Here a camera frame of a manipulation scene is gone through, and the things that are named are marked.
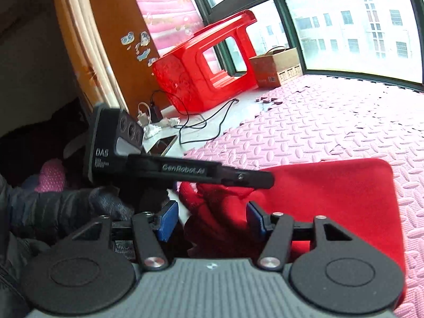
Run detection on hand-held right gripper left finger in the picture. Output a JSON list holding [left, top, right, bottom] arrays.
[[71, 200, 180, 271]]

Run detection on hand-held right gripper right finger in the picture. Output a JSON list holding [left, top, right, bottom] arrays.
[[246, 201, 352, 270]]

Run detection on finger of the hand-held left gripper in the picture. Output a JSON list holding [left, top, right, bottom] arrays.
[[127, 154, 276, 188]]

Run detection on red pants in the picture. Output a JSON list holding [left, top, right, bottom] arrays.
[[178, 158, 407, 307]]

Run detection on person's left forearm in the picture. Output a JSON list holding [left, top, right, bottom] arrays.
[[0, 172, 135, 246]]

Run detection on smartphone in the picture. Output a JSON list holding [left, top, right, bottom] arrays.
[[145, 135, 178, 157]]

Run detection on pink dotted cloth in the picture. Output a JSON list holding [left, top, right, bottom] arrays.
[[34, 158, 67, 193]]

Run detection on black charger plug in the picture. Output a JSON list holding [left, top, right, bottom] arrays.
[[150, 104, 164, 124]]

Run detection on red plastic stool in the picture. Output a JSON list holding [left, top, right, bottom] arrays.
[[151, 9, 259, 113]]

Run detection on loose foam mat pieces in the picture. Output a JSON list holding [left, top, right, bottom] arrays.
[[254, 94, 283, 105]]

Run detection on pale stickers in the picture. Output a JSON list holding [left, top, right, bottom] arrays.
[[120, 31, 158, 67]]

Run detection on cream patterned curtain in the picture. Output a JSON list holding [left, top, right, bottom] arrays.
[[51, 0, 129, 115]]

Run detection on pink foam floor mat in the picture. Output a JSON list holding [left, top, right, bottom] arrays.
[[183, 74, 424, 318]]

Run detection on brown wooden wardrobe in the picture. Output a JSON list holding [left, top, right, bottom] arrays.
[[79, 0, 160, 115]]

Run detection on brown cardboard box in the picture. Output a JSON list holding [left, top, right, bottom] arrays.
[[248, 47, 304, 89]]

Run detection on pink printed curtain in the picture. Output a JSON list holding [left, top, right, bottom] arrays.
[[127, 0, 206, 58]]

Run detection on beige apartment building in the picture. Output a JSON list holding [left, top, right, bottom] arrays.
[[255, 0, 419, 73]]

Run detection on black cable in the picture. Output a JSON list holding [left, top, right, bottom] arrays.
[[150, 89, 240, 145]]

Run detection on white charger cable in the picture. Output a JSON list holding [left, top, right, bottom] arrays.
[[137, 102, 182, 139]]

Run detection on dark green window frame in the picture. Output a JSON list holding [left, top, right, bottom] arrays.
[[185, 0, 424, 94]]

